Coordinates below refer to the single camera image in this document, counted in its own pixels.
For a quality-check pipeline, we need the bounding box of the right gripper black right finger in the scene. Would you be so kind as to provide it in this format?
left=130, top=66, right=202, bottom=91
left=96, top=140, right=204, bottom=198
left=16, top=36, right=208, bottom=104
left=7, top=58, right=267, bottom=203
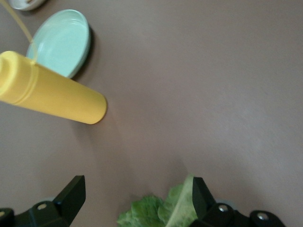
left=189, top=176, right=285, bottom=227

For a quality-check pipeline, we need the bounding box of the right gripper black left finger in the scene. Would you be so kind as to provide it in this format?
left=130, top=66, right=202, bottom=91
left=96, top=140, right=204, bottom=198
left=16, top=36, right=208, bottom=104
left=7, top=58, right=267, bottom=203
left=0, top=175, right=86, bottom=227

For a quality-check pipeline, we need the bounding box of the green lettuce leaf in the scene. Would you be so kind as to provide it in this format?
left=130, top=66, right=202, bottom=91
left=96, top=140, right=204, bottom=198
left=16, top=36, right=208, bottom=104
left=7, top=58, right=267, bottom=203
left=117, top=174, right=198, bottom=227

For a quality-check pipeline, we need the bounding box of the yellow squeeze bottle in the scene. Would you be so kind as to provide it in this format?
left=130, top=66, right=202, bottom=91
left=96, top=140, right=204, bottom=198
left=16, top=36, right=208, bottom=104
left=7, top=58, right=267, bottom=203
left=0, top=0, right=108, bottom=125

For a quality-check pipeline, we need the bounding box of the mint green plate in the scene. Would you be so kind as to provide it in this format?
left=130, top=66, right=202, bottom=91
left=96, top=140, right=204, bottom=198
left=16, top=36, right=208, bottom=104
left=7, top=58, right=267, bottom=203
left=26, top=9, right=92, bottom=79

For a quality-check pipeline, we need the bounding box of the beige plate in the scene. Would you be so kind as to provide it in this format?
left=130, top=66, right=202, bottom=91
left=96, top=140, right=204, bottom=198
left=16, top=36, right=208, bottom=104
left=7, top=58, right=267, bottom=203
left=7, top=0, right=48, bottom=11

